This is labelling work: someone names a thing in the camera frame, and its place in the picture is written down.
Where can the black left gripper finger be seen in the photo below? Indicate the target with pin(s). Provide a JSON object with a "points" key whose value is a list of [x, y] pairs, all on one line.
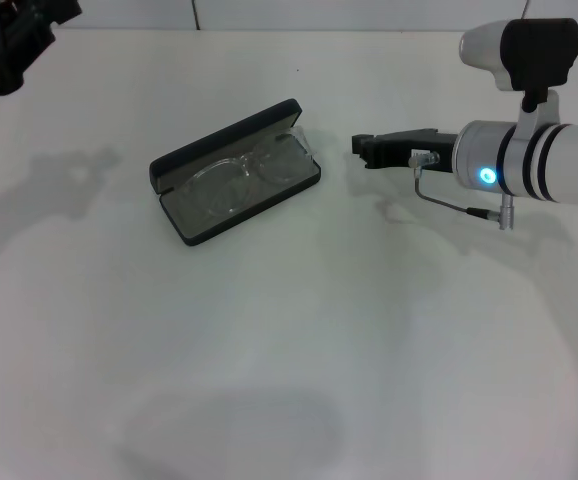
{"points": [[64, 10]]}

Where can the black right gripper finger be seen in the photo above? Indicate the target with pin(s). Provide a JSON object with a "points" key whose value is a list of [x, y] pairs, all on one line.
{"points": [[364, 147]]}

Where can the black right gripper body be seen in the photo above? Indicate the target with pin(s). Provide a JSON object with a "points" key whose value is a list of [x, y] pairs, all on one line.
{"points": [[399, 150]]}

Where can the clear white glasses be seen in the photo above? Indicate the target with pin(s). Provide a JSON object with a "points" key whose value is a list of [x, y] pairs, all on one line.
{"points": [[246, 160]]}

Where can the black glasses case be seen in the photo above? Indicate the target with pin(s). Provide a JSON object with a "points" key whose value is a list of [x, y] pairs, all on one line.
{"points": [[189, 222]]}

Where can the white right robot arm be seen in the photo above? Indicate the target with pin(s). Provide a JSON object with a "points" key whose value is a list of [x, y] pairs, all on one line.
{"points": [[569, 160]]}

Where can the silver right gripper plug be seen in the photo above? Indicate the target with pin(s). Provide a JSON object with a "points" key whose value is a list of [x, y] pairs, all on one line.
{"points": [[424, 160]]}

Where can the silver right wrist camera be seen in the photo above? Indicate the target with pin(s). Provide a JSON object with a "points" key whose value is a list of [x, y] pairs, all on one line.
{"points": [[539, 50]]}

